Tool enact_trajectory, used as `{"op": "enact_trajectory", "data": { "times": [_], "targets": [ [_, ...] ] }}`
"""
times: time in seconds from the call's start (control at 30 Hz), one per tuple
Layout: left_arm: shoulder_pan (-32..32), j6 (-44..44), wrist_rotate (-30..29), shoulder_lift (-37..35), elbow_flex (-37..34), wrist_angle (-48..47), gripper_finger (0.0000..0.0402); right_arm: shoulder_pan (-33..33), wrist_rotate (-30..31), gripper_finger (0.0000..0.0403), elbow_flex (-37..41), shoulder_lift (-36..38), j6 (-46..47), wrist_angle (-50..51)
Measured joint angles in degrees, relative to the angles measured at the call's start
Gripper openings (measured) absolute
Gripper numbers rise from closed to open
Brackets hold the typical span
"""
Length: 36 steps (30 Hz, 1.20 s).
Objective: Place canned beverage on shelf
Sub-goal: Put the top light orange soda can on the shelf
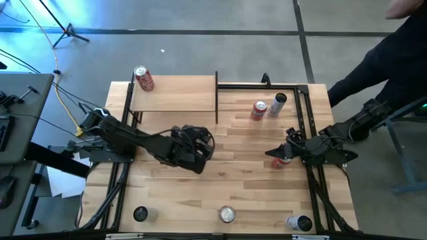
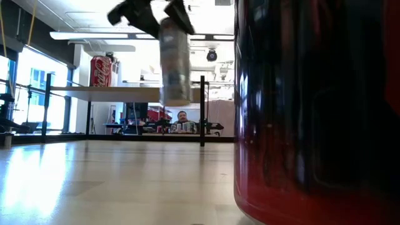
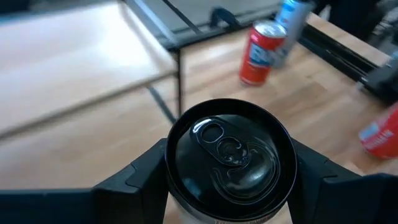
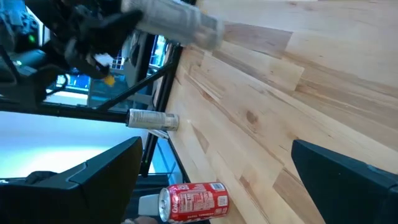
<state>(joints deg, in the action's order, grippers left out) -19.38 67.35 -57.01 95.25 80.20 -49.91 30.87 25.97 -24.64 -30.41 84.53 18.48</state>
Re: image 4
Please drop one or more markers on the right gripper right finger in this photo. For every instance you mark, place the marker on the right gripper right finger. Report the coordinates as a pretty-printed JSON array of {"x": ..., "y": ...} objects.
[{"x": 351, "y": 196}]

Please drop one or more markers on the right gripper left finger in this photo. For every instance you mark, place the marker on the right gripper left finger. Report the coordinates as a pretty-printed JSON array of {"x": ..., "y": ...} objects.
[{"x": 77, "y": 202}]

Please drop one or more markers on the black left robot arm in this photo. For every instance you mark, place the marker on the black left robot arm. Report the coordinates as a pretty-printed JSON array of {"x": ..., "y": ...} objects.
[{"x": 21, "y": 84}]

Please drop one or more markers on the black metal rig frame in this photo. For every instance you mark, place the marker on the black metal rig frame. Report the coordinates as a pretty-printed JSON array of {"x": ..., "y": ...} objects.
[{"x": 62, "y": 112}]

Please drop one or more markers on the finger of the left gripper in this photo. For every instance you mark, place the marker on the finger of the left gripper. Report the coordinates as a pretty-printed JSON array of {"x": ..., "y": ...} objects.
[{"x": 109, "y": 32}]

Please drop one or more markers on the tall silver beverage can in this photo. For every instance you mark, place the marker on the tall silver beverage can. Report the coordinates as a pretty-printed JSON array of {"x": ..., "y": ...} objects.
[{"x": 174, "y": 21}]

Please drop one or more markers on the red Coca-Cola can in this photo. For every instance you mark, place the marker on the red Coca-Cola can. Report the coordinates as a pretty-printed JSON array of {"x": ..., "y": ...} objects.
[{"x": 196, "y": 202}]

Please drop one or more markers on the Celsius Tropical Vibe can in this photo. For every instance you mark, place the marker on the Celsius Tropical Vibe can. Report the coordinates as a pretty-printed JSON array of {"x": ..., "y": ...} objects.
[{"x": 152, "y": 119}]

